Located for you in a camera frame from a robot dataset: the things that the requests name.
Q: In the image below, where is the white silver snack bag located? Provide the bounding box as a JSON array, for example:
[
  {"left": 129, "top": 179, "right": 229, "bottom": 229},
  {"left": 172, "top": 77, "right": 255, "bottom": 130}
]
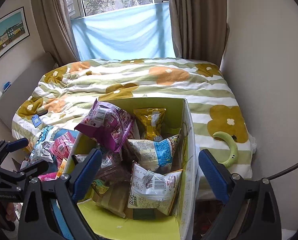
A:
[{"left": 127, "top": 162, "right": 182, "bottom": 216}]

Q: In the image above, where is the light blue window cloth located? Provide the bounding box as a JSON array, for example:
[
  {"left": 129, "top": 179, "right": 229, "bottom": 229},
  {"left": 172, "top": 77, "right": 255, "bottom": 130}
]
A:
[{"left": 71, "top": 2, "right": 175, "bottom": 60}]

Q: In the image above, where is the blue white snack bag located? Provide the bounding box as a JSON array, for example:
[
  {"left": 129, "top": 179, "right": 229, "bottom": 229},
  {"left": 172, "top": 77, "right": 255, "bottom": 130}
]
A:
[{"left": 29, "top": 126, "right": 72, "bottom": 164}]

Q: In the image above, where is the green cardboard box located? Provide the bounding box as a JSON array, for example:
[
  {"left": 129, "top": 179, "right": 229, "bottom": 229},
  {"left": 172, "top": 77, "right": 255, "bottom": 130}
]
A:
[{"left": 64, "top": 97, "right": 198, "bottom": 240}]

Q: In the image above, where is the blue patterned snack bag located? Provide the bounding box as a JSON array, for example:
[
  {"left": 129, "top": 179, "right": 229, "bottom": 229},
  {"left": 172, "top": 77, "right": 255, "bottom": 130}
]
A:
[{"left": 127, "top": 134, "right": 180, "bottom": 174}]

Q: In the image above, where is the right beige curtain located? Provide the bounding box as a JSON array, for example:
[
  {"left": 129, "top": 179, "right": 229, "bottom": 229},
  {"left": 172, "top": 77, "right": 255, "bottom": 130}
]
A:
[{"left": 169, "top": 0, "right": 230, "bottom": 66}]

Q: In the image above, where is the purple snack bag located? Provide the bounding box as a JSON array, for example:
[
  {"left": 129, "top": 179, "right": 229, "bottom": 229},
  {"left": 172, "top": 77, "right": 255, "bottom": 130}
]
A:
[{"left": 75, "top": 100, "right": 134, "bottom": 152}]

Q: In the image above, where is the dark maroon snack bag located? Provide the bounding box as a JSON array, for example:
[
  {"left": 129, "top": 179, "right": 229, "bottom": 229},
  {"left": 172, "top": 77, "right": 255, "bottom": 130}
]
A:
[{"left": 95, "top": 151, "right": 131, "bottom": 185}]

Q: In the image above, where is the person's left hand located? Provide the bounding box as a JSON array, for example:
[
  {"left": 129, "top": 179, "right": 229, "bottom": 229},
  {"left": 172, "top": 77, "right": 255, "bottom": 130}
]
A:
[{"left": 5, "top": 203, "right": 17, "bottom": 222}]

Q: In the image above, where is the framed town picture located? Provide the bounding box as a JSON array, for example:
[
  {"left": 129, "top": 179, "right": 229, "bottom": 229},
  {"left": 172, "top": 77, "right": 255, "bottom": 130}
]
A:
[{"left": 0, "top": 7, "right": 30, "bottom": 58}]

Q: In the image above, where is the beige curtain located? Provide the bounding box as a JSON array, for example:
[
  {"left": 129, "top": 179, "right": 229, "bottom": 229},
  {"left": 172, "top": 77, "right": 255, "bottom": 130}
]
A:
[
  {"left": 169, "top": 0, "right": 230, "bottom": 66},
  {"left": 31, "top": 0, "right": 80, "bottom": 66}
]

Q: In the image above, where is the pink striped snack bag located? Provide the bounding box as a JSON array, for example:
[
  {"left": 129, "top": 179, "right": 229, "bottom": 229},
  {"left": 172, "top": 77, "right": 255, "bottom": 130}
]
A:
[{"left": 50, "top": 131, "right": 75, "bottom": 167}]

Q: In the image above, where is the grey headboard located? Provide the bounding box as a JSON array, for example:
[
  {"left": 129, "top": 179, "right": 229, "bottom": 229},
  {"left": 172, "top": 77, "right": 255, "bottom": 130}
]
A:
[{"left": 0, "top": 53, "right": 56, "bottom": 129}]

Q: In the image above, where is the black cable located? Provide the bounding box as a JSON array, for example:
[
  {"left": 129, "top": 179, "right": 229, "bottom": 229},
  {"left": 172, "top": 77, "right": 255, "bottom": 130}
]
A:
[{"left": 266, "top": 155, "right": 298, "bottom": 181}]

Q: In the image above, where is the floral striped quilt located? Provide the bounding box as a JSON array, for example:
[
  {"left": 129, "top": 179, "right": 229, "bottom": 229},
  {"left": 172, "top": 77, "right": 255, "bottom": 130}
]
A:
[{"left": 11, "top": 57, "right": 257, "bottom": 201}]

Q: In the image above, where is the blue white item on headboard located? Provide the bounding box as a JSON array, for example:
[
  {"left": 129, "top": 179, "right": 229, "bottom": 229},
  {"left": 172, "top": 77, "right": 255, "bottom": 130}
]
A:
[{"left": 0, "top": 81, "right": 11, "bottom": 98}]

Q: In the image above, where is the green crescent plush toy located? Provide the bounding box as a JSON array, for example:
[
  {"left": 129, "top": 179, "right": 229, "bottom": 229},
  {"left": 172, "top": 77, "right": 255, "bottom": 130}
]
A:
[{"left": 212, "top": 131, "right": 239, "bottom": 169}]

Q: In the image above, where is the left beige curtain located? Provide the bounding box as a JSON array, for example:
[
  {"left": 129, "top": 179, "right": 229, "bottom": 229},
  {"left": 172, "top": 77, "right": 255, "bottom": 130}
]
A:
[{"left": 31, "top": 0, "right": 80, "bottom": 66}]

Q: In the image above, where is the blue tag on quilt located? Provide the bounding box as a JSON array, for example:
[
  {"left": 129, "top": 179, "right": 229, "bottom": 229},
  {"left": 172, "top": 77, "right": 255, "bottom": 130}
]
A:
[{"left": 32, "top": 114, "right": 42, "bottom": 128}]

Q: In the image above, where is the gold foil snack bag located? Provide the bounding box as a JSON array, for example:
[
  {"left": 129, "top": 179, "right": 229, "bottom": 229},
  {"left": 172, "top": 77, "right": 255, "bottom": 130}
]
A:
[{"left": 133, "top": 108, "right": 167, "bottom": 142}]

